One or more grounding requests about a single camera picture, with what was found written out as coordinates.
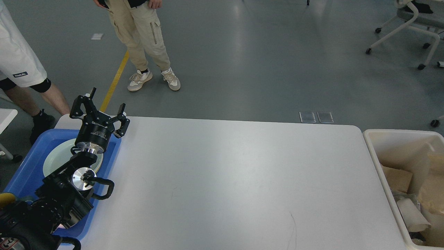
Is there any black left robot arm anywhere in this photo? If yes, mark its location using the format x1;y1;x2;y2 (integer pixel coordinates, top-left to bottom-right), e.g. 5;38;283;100
1;87;130;250

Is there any white plastic bin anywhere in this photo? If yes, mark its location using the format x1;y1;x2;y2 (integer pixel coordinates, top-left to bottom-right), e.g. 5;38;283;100
362;129;444;249

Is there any brown paper bag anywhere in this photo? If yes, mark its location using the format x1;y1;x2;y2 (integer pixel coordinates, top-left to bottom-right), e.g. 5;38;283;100
378;142;444;247
382;166;413;193

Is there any teal mug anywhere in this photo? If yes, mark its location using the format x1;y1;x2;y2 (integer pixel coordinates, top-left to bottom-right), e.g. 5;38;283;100
0;192;17;209

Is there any foil large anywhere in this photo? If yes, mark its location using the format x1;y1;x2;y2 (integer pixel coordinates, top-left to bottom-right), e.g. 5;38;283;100
391;190;419;205

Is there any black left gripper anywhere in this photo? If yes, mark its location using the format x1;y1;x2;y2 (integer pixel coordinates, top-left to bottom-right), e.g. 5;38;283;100
69;87;130;154

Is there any white side table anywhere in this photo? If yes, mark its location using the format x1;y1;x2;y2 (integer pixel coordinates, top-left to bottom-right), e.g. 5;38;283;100
0;108;23;163

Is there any white paper cup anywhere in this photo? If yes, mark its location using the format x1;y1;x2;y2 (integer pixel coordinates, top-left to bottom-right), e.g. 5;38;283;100
396;198;431;232

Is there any green plate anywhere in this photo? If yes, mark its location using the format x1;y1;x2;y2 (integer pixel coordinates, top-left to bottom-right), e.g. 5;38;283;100
43;138;104;178

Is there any person in beige trousers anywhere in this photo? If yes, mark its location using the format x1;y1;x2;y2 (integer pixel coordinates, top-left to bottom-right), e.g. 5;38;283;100
94;0;181;92

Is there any person in white shorts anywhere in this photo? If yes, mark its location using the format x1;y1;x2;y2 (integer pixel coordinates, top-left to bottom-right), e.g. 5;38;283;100
0;1;71;144

